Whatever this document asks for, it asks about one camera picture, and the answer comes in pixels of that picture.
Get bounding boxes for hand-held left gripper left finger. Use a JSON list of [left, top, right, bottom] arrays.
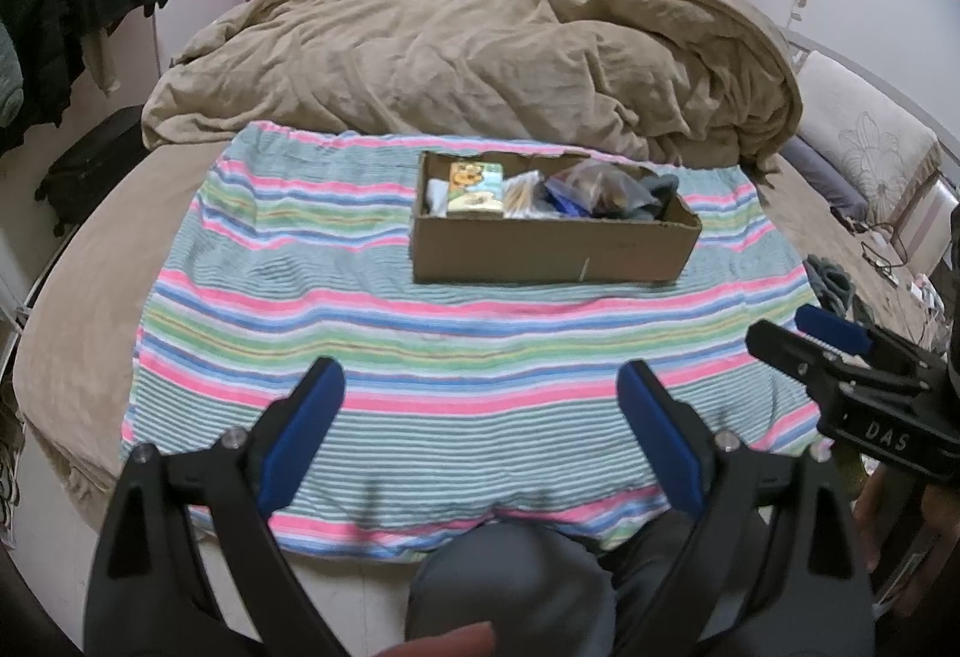
[[82, 357, 347, 657]]

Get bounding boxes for blue and white tube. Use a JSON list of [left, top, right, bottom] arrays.
[[544, 177, 593, 217]]

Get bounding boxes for white floral pillow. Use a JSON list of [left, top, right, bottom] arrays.
[[796, 51, 942, 208]]

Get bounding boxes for beige duvet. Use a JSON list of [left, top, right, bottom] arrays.
[[142, 0, 803, 174]]

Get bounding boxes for person's right leg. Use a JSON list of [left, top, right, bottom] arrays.
[[611, 507, 706, 628]]

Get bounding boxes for grey quilted garment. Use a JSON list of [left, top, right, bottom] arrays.
[[0, 23, 25, 129]]

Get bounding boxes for striped cloth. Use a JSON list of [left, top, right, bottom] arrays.
[[120, 121, 822, 562]]

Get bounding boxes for person's right hand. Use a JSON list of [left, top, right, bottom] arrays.
[[855, 462, 960, 590]]

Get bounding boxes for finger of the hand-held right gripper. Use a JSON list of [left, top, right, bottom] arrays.
[[746, 319, 890, 403], [795, 304, 878, 362]]

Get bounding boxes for round bed beige sheet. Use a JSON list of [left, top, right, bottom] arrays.
[[11, 0, 960, 530]]

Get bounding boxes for black suitcase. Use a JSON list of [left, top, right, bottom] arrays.
[[36, 106, 151, 238]]

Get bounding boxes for grey pillow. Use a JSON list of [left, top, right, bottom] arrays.
[[780, 136, 871, 219]]

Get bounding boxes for charger cables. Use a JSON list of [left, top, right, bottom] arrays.
[[847, 218, 946, 313]]

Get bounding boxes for brown cardboard box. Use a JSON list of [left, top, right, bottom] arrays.
[[410, 149, 704, 287]]

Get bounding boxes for person's left leg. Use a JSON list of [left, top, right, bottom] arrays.
[[405, 520, 617, 657]]

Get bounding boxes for clear bag of snacks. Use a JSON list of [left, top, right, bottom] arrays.
[[559, 160, 650, 215]]

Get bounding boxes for person's leg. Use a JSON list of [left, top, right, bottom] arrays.
[[405, 520, 617, 657], [611, 507, 706, 628]]

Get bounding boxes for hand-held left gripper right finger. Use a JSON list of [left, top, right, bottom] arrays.
[[616, 361, 878, 657]]

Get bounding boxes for cartoon printed packet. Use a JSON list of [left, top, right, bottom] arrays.
[[446, 160, 505, 215]]

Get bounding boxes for person's left hand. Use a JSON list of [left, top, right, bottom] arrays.
[[379, 627, 496, 657]]

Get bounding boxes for clear bag of cotton swabs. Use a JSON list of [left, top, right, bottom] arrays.
[[502, 171, 552, 219]]

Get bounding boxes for grey socks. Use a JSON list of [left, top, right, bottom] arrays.
[[806, 256, 856, 320], [622, 173, 682, 224]]

